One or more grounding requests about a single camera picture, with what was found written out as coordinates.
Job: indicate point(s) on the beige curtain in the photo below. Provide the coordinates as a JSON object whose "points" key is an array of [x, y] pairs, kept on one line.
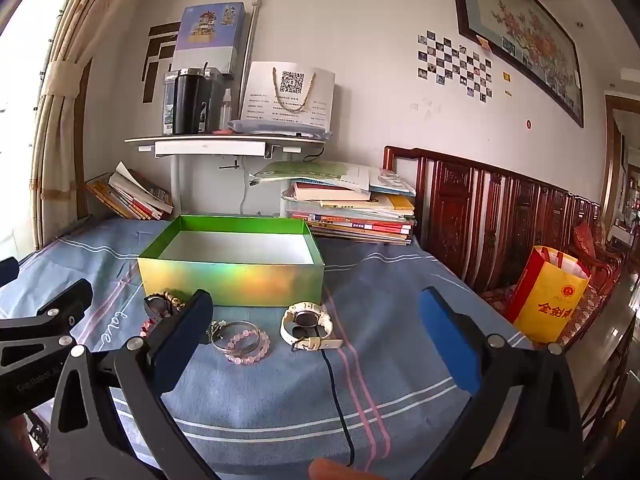
{"points": [[70, 110]]}

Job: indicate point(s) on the person's right hand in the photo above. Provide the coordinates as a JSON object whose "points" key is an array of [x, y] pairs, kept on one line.
{"points": [[340, 472]]}

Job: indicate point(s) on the plastic document folder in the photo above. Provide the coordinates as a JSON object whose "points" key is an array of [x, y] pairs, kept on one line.
{"points": [[280, 127]]}

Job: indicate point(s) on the shiny green cardboard box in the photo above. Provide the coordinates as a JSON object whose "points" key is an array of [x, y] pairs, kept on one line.
{"points": [[230, 280]]}

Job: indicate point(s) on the white wall pipe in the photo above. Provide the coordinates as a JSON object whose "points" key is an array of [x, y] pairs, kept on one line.
{"points": [[254, 10]]}

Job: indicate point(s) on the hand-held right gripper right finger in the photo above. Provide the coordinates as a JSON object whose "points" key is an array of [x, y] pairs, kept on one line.
{"points": [[450, 345]]}

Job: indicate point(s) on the white paper bag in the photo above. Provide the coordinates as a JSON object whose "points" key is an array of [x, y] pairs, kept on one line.
{"points": [[287, 100]]}

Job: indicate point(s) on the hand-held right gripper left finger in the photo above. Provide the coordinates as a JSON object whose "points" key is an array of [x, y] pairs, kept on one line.
{"points": [[182, 332]]}

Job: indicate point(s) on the blue striped bedsheet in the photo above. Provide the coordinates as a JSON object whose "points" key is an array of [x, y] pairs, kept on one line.
{"points": [[280, 410]]}

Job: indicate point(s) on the leaning pile of books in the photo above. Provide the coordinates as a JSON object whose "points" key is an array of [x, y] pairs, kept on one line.
{"points": [[132, 195]]}

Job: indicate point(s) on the black wristwatch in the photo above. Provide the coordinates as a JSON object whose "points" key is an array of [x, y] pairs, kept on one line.
{"points": [[155, 305]]}

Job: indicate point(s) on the silver wrist watch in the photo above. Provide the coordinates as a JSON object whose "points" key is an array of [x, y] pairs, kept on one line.
{"points": [[235, 323]]}

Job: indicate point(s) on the small dropper bottle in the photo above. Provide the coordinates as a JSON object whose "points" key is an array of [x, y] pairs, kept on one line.
{"points": [[226, 112]]}

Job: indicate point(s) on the yellow and red bag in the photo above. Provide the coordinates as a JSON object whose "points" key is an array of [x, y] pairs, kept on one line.
{"points": [[545, 300]]}

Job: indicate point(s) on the red wooden bench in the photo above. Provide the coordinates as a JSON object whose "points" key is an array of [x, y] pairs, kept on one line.
{"points": [[500, 220]]}

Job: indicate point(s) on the black tumbler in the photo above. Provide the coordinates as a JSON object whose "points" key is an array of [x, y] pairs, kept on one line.
{"points": [[189, 102]]}

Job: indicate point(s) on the framed flower painting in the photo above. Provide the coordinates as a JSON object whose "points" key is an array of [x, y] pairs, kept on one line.
{"points": [[525, 25]]}

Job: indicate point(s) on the tall stack of books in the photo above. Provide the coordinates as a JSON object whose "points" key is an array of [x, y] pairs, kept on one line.
{"points": [[350, 210]]}

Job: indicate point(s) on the brown wall stickers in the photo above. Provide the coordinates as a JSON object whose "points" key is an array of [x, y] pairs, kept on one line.
{"points": [[157, 55]]}

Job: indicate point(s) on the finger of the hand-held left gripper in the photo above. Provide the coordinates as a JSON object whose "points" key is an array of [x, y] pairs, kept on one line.
{"points": [[7, 272], [55, 310]]}

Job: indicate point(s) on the wall photo collage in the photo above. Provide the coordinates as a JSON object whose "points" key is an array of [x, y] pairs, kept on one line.
{"points": [[455, 65]]}

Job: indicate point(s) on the red cushion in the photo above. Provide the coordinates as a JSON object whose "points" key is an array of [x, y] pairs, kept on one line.
{"points": [[584, 240]]}

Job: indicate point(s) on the white wristwatch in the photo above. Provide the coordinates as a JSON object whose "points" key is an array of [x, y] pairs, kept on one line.
{"points": [[289, 331]]}

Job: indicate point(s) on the blue printed box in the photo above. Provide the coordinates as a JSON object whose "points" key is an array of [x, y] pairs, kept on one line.
{"points": [[210, 30]]}

